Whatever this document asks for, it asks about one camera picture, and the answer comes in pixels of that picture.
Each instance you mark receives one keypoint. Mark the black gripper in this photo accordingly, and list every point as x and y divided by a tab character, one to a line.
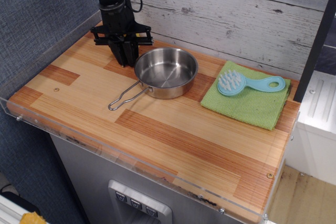
119	27

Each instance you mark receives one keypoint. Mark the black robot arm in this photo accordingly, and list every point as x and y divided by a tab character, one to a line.
121	2

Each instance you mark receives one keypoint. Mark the stainless steel pan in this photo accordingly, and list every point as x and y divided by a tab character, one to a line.
162	73

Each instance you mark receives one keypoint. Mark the light blue scrub brush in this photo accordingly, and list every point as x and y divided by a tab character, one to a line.
231	83

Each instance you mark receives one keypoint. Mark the clear acrylic table guard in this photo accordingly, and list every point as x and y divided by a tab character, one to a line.
68	95

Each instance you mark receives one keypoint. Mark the grey toy fridge cabinet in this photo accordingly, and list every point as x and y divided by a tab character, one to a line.
196	192

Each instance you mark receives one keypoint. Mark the green cloth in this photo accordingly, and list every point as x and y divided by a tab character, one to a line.
261	109

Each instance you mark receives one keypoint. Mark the silver dispenser button panel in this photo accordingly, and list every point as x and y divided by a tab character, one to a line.
132	206

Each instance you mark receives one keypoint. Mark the yellow black bag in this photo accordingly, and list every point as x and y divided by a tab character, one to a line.
32	218

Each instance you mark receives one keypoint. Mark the white side cabinet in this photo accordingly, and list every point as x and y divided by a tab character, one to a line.
311	149

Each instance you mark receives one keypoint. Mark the black right frame post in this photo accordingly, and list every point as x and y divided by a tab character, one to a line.
316	48

